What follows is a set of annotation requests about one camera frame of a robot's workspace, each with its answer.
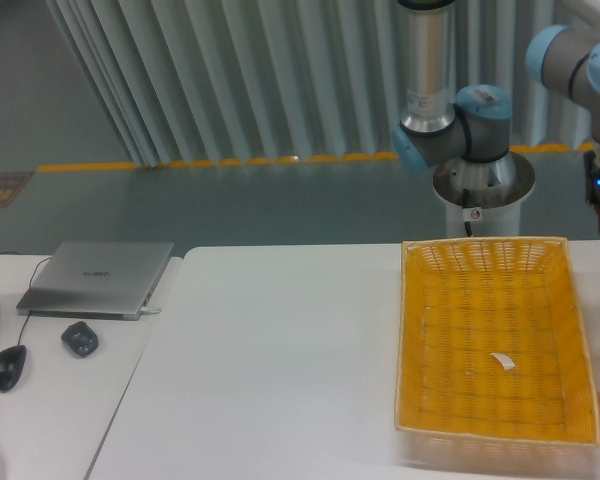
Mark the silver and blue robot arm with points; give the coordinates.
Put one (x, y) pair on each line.
(466, 138)

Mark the white paper label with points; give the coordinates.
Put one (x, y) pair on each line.
(504, 360)

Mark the yellow wicker basket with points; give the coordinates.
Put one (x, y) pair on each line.
(462, 299)

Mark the silver closed laptop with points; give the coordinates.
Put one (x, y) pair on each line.
(97, 280)

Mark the small black gadget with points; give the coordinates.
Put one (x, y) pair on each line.
(81, 339)

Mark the black computer mouse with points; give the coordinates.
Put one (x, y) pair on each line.
(12, 361)

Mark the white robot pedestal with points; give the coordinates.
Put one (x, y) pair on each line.
(503, 221)

